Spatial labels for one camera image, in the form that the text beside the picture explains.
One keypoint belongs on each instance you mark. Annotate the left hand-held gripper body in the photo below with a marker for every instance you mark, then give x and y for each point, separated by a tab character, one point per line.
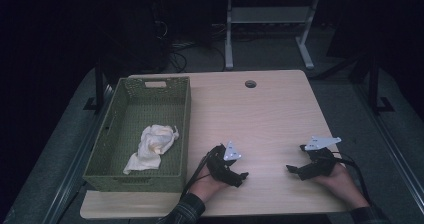
218	165

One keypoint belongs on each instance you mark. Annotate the white metal desk frame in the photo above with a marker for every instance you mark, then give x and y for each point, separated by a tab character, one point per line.
228	34

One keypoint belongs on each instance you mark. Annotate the person's right hand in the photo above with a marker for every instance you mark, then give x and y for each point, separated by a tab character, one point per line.
343	187

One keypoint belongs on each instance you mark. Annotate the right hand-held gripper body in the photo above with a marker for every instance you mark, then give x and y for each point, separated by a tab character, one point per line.
320	165

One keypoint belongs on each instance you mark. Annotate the green perforated plastic basket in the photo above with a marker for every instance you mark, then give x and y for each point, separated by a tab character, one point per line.
146	110

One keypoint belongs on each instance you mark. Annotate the white cloth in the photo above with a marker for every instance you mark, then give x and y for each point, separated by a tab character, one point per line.
153	147

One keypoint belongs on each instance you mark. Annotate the grey round table grommet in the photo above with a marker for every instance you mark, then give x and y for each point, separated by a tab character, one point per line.
250	84

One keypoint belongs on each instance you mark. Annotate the aluminium floor rail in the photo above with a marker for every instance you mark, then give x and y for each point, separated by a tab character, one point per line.
71	180
396	154

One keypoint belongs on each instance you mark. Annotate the black metal stand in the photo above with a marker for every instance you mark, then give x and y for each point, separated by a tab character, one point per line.
99	84
374	84

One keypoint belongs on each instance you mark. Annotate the person's left hand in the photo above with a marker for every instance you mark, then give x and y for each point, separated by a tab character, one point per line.
205	187

